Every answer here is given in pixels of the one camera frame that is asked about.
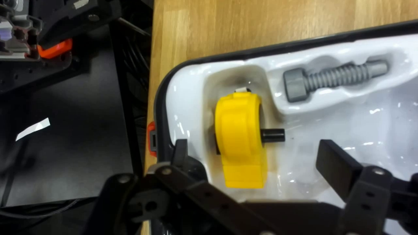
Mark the grey toy bolt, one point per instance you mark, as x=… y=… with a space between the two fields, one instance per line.
x=331 y=79

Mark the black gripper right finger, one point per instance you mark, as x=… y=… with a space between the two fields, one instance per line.
x=370 y=196

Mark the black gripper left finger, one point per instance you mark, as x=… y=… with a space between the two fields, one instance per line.
x=184 y=183

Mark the white tape strip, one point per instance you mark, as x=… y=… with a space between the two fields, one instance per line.
x=33 y=130

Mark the black toy tool case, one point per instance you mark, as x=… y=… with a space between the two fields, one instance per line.
x=348 y=126

